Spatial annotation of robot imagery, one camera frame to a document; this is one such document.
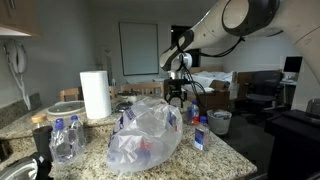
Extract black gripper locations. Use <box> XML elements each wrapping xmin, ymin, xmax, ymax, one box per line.
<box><xmin>164</xmin><ymin>84</ymin><xmax>187</xmax><ymax>108</ymax></box>

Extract clear plastic bag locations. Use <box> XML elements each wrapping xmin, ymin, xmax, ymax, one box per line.
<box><xmin>107</xmin><ymin>97</ymin><xmax>184</xmax><ymax>175</ymax></box>

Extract shrink-wrapped water bottle pack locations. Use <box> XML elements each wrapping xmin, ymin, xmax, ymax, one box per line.
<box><xmin>48</xmin><ymin>114</ymin><xmax>88</xmax><ymax>164</ymax></box>

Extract wooden dining chair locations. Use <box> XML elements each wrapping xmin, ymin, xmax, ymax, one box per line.
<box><xmin>59</xmin><ymin>85</ymin><xmax>118</xmax><ymax>103</ymax></box>
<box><xmin>119</xmin><ymin>82</ymin><xmax>165</xmax><ymax>96</ymax></box>

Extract brown cardboard box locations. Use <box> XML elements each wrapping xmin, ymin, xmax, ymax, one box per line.
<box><xmin>186</xmin><ymin>79</ymin><xmax>232</xmax><ymax>116</ymax></box>

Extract white bowl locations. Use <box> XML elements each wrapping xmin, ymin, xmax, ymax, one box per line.
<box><xmin>116</xmin><ymin>90</ymin><xmax>143</xmax><ymax>104</ymax></box>

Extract white bedding pile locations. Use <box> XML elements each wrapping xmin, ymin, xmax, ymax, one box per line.
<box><xmin>191</xmin><ymin>70</ymin><xmax>239</xmax><ymax>93</ymax></box>

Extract grey trash bin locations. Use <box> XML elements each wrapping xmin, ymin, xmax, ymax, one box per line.
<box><xmin>206</xmin><ymin>109</ymin><xmax>233</xmax><ymax>136</ymax></box>

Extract dark grey pot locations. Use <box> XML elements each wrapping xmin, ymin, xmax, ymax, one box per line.
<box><xmin>114</xmin><ymin>101</ymin><xmax>134</xmax><ymax>113</ymax></box>

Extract white paper towel roll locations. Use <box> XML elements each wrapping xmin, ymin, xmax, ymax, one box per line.
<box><xmin>79</xmin><ymin>70</ymin><xmax>113</xmax><ymax>120</ymax></box>

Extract black office chair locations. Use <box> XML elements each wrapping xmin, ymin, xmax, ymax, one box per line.
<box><xmin>245</xmin><ymin>70</ymin><xmax>284</xmax><ymax>111</ymax></box>

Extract plate with glass lid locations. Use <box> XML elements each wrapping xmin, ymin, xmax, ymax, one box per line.
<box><xmin>45</xmin><ymin>100</ymin><xmax>87</xmax><ymax>117</ymax></box>

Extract black computer monitor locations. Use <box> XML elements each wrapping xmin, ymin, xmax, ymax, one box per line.
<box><xmin>283</xmin><ymin>55</ymin><xmax>304</xmax><ymax>74</ymax></box>

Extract black equipment cart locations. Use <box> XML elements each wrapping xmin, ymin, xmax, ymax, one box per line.
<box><xmin>264</xmin><ymin>109</ymin><xmax>320</xmax><ymax>180</ymax></box>

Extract grey plastic appliance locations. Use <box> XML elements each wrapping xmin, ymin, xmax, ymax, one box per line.
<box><xmin>305</xmin><ymin>98</ymin><xmax>320</xmax><ymax>118</ymax></box>

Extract dark jar with cork lid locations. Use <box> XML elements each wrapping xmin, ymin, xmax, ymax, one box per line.
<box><xmin>30</xmin><ymin>113</ymin><xmax>54</xmax><ymax>161</ymax></box>

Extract black and silver appliance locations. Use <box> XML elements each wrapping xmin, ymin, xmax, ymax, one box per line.
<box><xmin>0</xmin><ymin>151</ymin><xmax>54</xmax><ymax>180</ymax></box>

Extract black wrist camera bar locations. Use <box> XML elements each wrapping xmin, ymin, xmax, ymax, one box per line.
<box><xmin>163</xmin><ymin>78</ymin><xmax>188</xmax><ymax>86</ymax></box>

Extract white wall whiteboard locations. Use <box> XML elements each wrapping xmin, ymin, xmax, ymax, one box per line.
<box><xmin>118</xmin><ymin>21</ymin><xmax>160</xmax><ymax>77</ymax></box>

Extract white wall phone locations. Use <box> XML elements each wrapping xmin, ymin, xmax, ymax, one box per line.
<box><xmin>3</xmin><ymin>40</ymin><xmax>32</xmax><ymax>111</ymax></box>

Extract wooden wall cabinet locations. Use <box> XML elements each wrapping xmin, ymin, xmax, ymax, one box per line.
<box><xmin>0</xmin><ymin>0</ymin><xmax>43</xmax><ymax>38</ymax></box>

